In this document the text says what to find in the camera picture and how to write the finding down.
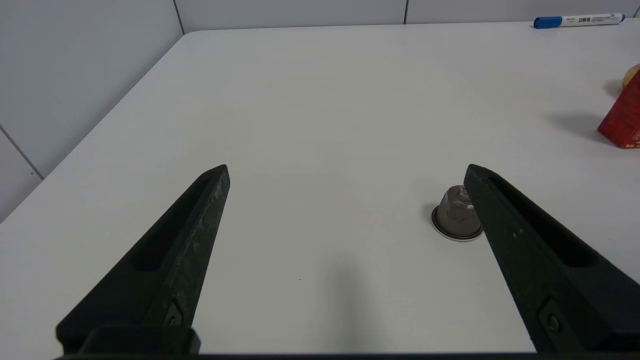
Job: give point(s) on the grey coffee capsule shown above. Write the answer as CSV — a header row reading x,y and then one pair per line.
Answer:
x,y
455,215

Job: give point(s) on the cream puff pastry toy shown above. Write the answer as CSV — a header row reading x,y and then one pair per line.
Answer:
x,y
632,76

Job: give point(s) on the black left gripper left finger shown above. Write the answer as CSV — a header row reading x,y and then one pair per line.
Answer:
x,y
165,260

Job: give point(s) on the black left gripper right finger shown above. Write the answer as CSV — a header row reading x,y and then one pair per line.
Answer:
x,y
540,260

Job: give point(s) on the blue white marker pen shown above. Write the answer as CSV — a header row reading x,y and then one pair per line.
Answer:
x,y
577,20

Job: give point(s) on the red milk carton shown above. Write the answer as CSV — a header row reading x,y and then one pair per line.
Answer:
x,y
625,117

